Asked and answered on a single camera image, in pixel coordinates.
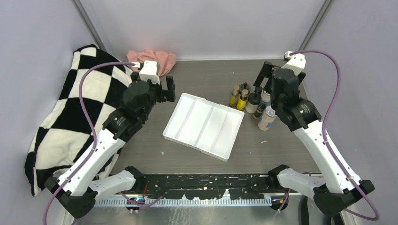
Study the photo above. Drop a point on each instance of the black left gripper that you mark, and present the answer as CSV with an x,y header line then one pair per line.
x,y
165,95

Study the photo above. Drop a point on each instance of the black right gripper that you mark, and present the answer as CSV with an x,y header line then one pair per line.
x,y
265,71

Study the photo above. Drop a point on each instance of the yellow label bottle taped cap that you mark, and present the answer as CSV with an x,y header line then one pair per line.
x,y
234,96

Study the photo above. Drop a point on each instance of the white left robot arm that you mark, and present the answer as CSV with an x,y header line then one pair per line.
x,y
77,190

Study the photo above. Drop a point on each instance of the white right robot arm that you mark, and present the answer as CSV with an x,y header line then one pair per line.
x,y
340,187

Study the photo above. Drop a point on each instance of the silver lid peppercorn jar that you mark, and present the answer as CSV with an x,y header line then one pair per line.
x,y
265,98

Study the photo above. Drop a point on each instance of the taped black lid spice jar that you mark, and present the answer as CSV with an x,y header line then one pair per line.
x,y
244,86

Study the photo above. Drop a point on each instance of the small taped black cap bottle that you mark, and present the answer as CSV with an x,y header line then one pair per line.
x,y
259,110

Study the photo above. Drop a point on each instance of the pink crumpled cloth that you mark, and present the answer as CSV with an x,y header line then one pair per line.
x,y
166,60

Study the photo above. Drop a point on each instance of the silver lid blue label jar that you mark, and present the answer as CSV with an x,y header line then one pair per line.
x,y
267,118

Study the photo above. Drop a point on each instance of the white divided organizer tray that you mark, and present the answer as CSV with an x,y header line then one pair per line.
x,y
203,125

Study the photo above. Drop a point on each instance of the black white checkered blanket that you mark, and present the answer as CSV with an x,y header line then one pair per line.
x,y
94,83

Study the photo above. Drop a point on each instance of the black lid handled spice jar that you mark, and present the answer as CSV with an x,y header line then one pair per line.
x,y
252,102

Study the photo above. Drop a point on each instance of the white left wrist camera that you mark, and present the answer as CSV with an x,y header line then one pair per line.
x,y
148,70

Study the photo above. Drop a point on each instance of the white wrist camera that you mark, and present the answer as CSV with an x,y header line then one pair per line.
x,y
148,70
295,62

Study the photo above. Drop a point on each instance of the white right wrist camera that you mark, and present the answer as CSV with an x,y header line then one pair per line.
x,y
295,62

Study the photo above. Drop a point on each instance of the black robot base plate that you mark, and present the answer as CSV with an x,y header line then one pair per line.
x,y
207,186

